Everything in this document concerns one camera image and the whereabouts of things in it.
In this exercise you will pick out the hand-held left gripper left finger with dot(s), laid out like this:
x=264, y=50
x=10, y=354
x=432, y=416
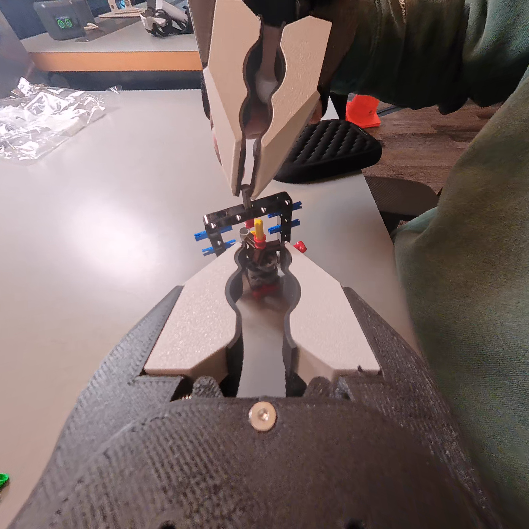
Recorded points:
x=194, y=330

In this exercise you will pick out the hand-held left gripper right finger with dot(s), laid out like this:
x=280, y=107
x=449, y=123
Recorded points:
x=330, y=330

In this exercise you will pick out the person's right forearm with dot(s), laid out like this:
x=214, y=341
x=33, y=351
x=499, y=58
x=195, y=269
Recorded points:
x=413, y=49

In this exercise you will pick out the black dimpled wrist rest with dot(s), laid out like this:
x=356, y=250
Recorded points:
x=330, y=148

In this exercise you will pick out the pile of small lego pins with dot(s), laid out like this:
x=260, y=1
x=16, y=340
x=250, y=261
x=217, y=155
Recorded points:
x=3, y=481

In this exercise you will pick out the white book stand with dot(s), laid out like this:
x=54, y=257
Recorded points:
x=120, y=9

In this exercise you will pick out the grey table with orange edge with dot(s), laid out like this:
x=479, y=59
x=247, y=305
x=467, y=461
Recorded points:
x=124, y=45

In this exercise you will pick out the black frame lego assembly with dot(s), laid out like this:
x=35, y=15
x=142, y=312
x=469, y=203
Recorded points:
x=215, y=231

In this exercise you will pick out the black box with green lights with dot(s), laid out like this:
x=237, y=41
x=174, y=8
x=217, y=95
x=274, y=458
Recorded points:
x=62, y=20

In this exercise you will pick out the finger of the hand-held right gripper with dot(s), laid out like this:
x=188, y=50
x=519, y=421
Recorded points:
x=301, y=74
x=225, y=62

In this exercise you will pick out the clear plastic bag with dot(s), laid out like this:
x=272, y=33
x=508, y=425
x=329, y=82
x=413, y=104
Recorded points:
x=41, y=120

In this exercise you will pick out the orange plastic bin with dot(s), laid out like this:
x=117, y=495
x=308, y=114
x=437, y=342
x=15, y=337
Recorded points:
x=363, y=111

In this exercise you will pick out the dark grey lego axle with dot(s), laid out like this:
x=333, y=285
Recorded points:
x=246, y=198

